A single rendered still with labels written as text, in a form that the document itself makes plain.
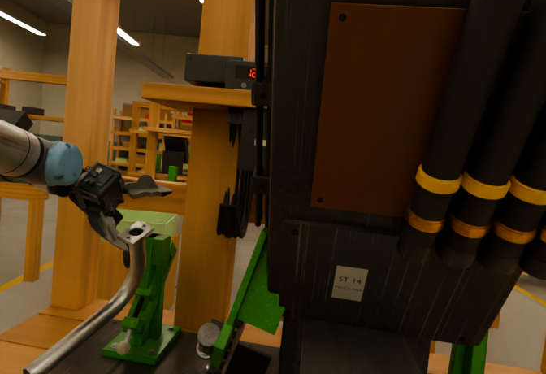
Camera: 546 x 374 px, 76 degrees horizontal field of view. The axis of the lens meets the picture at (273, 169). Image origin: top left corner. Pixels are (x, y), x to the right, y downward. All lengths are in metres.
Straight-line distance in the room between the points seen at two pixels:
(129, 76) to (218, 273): 10.82
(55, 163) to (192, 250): 0.49
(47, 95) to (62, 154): 12.03
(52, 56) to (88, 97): 11.67
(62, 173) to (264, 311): 0.40
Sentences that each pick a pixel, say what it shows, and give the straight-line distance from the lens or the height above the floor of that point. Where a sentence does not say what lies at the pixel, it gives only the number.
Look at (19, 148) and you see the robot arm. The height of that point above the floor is 1.37.
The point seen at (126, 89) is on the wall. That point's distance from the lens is 11.62.
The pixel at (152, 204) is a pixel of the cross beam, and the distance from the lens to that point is 1.14.
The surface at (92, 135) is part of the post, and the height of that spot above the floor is 1.40.
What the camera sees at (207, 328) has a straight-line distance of 0.66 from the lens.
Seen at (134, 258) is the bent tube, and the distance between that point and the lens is 0.75.
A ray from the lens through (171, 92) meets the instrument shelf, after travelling 0.89.
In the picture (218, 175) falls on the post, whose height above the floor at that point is 1.32.
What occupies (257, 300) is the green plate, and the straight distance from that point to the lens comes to 0.62.
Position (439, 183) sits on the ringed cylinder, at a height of 1.39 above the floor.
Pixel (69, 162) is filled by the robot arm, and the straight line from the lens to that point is 0.68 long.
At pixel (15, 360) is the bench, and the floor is 0.88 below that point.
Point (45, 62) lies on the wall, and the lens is 12.89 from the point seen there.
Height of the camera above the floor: 1.40
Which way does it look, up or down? 3 degrees down
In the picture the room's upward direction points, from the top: 6 degrees clockwise
